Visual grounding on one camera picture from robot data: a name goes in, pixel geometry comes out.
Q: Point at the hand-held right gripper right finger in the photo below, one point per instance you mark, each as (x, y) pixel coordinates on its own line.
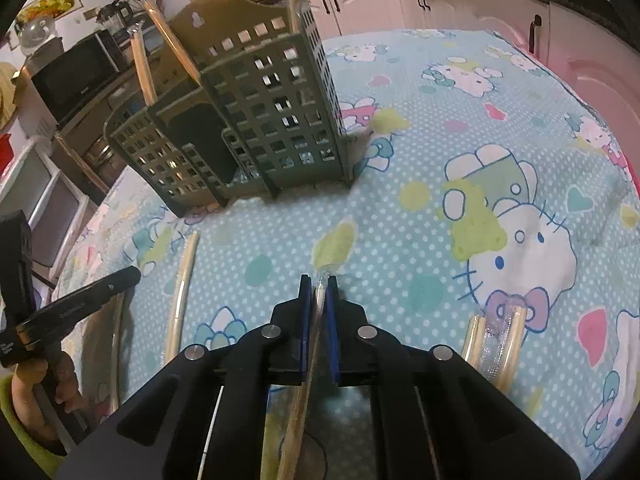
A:
(331, 340)

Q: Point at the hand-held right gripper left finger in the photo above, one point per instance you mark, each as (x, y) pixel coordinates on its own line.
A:
(303, 330)

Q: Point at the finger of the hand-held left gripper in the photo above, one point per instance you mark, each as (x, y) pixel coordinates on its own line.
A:
(120, 280)

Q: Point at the green plastic utensil holder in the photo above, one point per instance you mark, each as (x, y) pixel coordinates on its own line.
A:
(280, 125)

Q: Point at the person's left forearm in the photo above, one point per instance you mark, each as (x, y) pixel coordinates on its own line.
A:
(15, 445)

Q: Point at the person's left hand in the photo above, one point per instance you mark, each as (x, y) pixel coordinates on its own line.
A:
(32, 387)

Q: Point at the plastic drawer cabinet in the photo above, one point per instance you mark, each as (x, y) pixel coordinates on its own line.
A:
(40, 205)

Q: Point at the red plastic basin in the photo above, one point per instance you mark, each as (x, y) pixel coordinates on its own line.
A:
(4, 152)

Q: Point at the wooden shelf rack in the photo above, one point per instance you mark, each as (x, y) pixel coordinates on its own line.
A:
(85, 145)

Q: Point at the cartoon cat printed blanket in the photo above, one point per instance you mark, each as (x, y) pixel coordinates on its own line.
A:
(425, 170)

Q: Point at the black microwave oven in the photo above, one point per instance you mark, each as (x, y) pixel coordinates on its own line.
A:
(75, 75)

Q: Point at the glass pot lid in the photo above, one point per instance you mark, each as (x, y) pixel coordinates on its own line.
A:
(37, 35)

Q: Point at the black blender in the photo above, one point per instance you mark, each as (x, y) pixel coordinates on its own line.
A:
(115, 15)

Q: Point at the fruit wall poster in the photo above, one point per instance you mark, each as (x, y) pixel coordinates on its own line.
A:
(47, 7)

